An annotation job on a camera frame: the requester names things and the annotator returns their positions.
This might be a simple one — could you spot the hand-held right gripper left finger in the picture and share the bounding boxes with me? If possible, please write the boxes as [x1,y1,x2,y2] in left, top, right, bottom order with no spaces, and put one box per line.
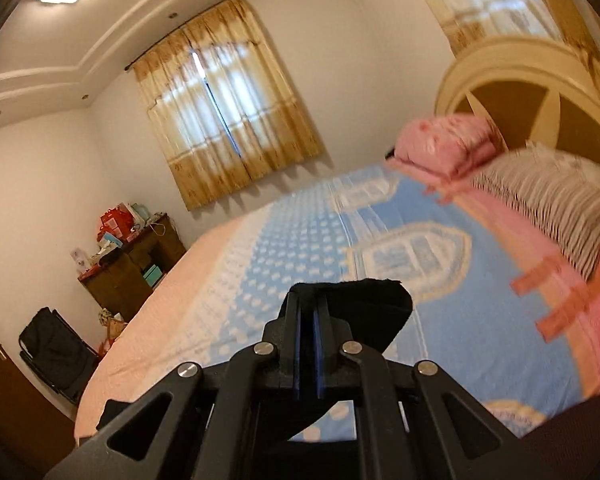
[44,283,315,480]

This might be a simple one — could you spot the white gift bag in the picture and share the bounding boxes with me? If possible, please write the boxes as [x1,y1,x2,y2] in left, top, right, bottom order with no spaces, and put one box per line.
[117,202,152,227]

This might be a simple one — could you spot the black pants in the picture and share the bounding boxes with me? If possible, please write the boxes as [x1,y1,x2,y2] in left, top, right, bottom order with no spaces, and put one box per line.
[275,277,414,443]

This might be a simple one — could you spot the brown wooden desk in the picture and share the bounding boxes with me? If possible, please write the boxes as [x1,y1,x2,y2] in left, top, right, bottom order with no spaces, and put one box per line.
[78,212,187,324]

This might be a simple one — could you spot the brown wooden door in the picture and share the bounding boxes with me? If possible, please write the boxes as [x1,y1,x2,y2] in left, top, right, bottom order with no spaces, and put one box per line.
[0,314,77,463]

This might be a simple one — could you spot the striped pillow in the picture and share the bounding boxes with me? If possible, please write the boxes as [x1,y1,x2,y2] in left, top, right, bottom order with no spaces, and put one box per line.
[471,141,600,282]

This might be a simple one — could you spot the pink floral pillow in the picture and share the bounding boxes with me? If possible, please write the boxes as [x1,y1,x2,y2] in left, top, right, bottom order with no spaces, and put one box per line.
[386,113,509,182]

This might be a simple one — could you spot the dark curtain rod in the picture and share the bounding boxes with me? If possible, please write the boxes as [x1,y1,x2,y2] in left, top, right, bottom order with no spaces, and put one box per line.
[124,0,247,72]

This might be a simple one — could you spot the red gift bag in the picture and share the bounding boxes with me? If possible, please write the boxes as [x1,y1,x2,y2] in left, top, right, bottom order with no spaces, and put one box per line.
[97,208,134,242]

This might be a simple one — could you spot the cream and brown bed headboard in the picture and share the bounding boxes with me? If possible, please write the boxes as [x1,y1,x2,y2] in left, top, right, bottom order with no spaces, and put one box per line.
[434,36,600,183]

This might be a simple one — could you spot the beige window curtain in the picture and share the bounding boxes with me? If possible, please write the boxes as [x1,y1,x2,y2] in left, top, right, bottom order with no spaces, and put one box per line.
[404,0,600,128]
[132,0,327,212]

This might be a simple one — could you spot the woven basket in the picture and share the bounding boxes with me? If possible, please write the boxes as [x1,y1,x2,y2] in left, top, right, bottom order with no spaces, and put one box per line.
[99,307,127,342]

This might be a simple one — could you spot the blue polka dot bedsheet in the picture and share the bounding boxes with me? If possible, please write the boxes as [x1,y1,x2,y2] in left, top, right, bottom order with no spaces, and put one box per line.
[180,165,600,442]

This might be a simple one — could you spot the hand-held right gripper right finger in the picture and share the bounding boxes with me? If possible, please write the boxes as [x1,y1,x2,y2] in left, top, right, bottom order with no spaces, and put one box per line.
[314,290,548,480]

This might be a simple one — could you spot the pale pink bedspread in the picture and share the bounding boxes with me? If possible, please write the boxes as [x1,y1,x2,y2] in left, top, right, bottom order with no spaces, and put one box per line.
[73,219,263,448]

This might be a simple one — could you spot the black folding chair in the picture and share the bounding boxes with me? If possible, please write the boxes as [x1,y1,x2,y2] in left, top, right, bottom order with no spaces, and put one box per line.
[18,307,101,407]

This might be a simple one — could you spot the person's dark dotted clothing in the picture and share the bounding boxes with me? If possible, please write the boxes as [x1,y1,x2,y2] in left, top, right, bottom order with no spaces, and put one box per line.
[517,394,600,480]

